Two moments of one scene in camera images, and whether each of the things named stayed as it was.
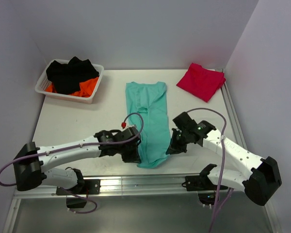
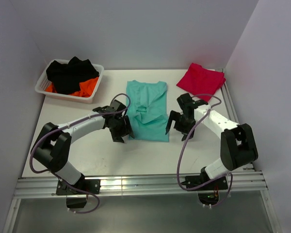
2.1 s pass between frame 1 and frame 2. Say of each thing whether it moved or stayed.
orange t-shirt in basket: stayed
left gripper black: moved
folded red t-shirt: stayed
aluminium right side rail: stayed
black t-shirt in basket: stayed
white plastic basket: stayed
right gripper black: moved
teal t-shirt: moved
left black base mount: stayed
